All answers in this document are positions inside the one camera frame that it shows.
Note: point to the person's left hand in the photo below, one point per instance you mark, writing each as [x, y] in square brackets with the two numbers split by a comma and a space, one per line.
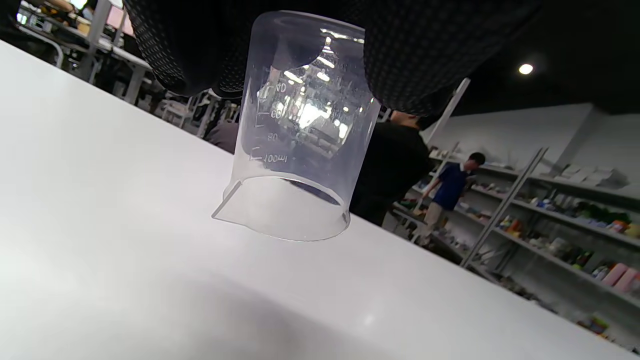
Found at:
[415, 45]

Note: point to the clear plastic measuring beaker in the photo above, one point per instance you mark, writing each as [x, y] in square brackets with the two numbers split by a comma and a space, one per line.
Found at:
[300, 150]

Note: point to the round ceiling light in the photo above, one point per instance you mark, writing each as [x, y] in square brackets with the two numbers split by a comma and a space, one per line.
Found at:
[525, 69]

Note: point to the metal shelving unit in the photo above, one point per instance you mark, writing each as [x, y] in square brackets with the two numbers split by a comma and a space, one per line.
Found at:
[505, 205]

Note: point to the pile of white boxes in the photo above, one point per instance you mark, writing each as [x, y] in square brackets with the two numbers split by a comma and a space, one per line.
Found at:
[592, 175]

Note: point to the assorted goods on shelves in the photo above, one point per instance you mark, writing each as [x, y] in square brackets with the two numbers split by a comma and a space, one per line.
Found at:
[575, 250]

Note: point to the white work desk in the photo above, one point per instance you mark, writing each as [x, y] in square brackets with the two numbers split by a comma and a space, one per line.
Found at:
[95, 45]

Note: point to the white slanted post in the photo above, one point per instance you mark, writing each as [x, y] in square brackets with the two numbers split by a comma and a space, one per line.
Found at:
[450, 107]

